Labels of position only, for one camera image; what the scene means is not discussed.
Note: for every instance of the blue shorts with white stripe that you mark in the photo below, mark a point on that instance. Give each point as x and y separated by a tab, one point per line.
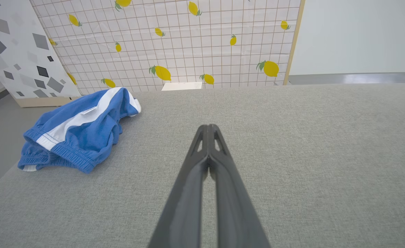
85	134

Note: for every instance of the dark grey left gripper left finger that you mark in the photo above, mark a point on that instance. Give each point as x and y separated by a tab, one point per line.
185	199

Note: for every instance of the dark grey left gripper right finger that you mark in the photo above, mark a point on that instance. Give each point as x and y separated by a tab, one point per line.
233	206

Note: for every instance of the white partition panel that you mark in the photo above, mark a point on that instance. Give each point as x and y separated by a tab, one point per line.
357	34

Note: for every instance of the small white flat box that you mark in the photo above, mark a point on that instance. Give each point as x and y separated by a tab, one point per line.
181	86

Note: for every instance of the white board with grey diamonds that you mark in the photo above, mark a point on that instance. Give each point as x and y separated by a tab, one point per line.
19	62

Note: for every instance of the lemon print grid board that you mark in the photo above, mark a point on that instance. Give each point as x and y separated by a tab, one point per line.
188	51

